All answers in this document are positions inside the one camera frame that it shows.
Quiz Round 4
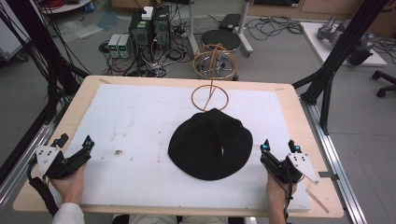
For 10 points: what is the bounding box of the aluminium rail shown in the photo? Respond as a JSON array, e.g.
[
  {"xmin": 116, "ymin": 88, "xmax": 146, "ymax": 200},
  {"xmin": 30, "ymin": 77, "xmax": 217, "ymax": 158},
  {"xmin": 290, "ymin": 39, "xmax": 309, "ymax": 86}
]
[
  {"xmin": 299, "ymin": 94, "xmax": 369, "ymax": 224},
  {"xmin": 0, "ymin": 119, "xmax": 62, "ymax": 204}
]

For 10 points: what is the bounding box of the black office chair base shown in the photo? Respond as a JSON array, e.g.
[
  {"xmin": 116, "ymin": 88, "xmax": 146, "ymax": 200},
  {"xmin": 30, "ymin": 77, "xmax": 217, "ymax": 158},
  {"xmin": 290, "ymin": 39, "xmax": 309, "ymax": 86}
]
[{"xmin": 371, "ymin": 69, "xmax": 396, "ymax": 99}]

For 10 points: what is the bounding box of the black round stool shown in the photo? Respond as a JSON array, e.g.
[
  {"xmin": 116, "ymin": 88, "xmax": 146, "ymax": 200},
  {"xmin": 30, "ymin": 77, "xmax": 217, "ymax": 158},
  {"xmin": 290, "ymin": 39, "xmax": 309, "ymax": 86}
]
[{"xmin": 191, "ymin": 29, "xmax": 243, "ymax": 81}]

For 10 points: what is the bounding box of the white foam board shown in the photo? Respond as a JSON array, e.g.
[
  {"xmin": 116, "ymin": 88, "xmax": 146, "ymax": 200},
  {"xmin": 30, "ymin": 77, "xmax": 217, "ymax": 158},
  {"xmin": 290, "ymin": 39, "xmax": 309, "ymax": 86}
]
[{"xmin": 50, "ymin": 83, "xmax": 313, "ymax": 214}]

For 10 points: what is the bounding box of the thin wooden stick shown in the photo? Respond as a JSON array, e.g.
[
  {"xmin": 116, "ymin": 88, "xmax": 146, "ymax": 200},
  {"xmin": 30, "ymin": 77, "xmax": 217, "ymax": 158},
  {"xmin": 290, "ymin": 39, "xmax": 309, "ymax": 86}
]
[{"xmin": 305, "ymin": 189, "xmax": 331, "ymax": 216}]

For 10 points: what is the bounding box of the black metal frame post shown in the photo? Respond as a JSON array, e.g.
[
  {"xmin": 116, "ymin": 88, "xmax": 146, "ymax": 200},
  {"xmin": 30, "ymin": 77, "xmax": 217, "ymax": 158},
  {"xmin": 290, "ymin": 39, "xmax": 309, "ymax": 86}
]
[
  {"xmin": 291, "ymin": 0, "xmax": 391, "ymax": 136},
  {"xmin": 0, "ymin": 0, "xmax": 92, "ymax": 125}
]

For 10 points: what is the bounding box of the black computer tower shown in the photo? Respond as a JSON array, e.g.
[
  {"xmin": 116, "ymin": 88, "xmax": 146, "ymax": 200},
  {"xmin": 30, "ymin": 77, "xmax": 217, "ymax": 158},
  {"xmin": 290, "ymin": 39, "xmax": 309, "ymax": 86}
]
[
  {"xmin": 128, "ymin": 8, "xmax": 154, "ymax": 61},
  {"xmin": 151, "ymin": 5, "xmax": 173, "ymax": 52}
]

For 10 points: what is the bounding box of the grey power supply unit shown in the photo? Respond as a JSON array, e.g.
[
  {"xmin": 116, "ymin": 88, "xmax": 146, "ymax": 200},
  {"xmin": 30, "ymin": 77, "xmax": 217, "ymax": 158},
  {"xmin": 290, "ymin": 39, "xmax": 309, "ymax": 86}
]
[
  {"xmin": 107, "ymin": 34, "xmax": 121, "ymax": 59},
  {"xmin": 118, "ymin": 34, "xmax": 134, "ymax": 59}
]

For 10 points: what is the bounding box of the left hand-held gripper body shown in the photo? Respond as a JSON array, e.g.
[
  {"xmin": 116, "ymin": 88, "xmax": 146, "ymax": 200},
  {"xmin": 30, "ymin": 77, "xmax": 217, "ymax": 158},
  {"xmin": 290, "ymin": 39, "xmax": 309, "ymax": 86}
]
[{"xmin": 35, "ymin": 145, "xmax": 92, "ymax": 180}]

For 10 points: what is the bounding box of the tangle of floor cables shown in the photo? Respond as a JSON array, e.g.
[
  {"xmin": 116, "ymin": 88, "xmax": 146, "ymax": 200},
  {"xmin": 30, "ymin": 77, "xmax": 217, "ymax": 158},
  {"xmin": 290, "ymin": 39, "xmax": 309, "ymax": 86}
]
[{"xmin": 98, "ymin": 36, "xmax": 194, "ymax": 78}]

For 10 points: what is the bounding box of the copper wire hat stand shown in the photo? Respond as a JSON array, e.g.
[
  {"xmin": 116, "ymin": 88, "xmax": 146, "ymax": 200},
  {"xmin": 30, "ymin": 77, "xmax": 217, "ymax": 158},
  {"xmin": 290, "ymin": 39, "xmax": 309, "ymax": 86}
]
[{"xmin": 191, "ymin": 42, "xmax": 239, "ymax": 113}]

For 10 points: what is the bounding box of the small white box device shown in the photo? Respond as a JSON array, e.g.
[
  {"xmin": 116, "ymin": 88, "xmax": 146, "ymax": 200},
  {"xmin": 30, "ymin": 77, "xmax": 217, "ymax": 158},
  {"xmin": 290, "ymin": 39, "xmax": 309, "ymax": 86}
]
[{"xmin": 141, "ymin": 6, "xmax": 155, "ymax": 21}]

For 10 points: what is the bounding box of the white metal stand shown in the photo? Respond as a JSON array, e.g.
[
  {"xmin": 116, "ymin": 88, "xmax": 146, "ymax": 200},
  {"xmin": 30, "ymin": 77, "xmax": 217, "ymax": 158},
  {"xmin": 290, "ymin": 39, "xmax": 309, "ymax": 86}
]
[{"xmin": 187, "ymin": 0, "xmax": 255, "ymax": 59}]

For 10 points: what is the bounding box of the white platform board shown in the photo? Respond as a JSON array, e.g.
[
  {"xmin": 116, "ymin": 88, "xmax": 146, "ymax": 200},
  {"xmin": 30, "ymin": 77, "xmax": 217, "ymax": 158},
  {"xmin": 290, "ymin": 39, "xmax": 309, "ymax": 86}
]
[{"xmin": 300, "ymin": 21, "xmax": 389, "ymax": 68}]

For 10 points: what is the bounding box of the grey metal bracket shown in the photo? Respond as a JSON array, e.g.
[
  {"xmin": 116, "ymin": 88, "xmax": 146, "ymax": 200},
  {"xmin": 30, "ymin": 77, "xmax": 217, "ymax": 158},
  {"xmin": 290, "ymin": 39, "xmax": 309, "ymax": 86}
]
[{"xmin": 318, "ymin": 170, "xmax": 341, "ymax": 182}]

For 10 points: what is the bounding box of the tangle of black cables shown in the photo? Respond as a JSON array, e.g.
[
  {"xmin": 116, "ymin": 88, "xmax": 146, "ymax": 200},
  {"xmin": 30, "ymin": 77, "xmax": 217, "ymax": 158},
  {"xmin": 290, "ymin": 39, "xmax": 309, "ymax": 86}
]
[{"xmin": 245, "ymin": 14, "xmax": 304, "ymax": 42}]

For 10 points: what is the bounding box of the black flat box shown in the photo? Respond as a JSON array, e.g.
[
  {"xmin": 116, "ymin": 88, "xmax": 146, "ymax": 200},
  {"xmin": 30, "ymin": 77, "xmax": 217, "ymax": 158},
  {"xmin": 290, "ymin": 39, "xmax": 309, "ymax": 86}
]
[{"xmin": 218, "ymin": 13, "xmax": 243, "ymax": 33}]

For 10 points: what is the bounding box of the black brimmed hat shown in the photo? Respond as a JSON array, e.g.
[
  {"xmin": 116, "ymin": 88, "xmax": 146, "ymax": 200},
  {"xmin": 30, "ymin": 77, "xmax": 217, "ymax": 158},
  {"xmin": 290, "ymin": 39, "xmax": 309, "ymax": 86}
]
[{"xmin": 167, "ymin": 107, "xmax": 254, "ymax": 182}]

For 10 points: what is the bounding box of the person's left hand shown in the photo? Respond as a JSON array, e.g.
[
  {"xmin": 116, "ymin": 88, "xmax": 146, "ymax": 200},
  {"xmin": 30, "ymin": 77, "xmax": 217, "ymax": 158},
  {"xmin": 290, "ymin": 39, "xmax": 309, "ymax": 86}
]
[{"xmin": 49, "ymin": 163, "xmax": 87, "ymax": 205}]

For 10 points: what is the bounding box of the thick black sleeved cable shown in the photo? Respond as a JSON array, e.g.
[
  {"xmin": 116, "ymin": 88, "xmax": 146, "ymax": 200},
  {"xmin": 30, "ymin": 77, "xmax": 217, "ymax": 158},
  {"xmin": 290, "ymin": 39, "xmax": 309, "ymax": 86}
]
[{"xmin": 26, "ymin": 157, "xmax": 61, "ymax": 217}]

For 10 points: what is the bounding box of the thin black cable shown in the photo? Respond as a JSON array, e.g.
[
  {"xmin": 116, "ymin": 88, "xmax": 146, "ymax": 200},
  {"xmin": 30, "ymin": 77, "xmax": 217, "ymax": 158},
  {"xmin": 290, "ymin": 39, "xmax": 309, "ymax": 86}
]
[{"xmin": 270, "ymin": 172, "xmax": 295, "ymax": 224}]

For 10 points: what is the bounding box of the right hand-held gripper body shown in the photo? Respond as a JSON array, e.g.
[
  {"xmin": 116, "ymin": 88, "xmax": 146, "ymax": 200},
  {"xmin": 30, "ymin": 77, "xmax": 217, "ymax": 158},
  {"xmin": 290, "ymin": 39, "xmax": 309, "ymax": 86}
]
[{"xmin": 260, "ymin": 150, "xmax": 320, "ymax": 186}]

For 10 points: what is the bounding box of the person's right hand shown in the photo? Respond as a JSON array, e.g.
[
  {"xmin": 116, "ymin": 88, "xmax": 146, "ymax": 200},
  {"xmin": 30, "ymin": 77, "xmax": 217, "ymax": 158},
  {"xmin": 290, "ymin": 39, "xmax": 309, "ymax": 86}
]
[{"xmin": 265, "ymin": 171, "xmax": 299, "ymax": 213}]

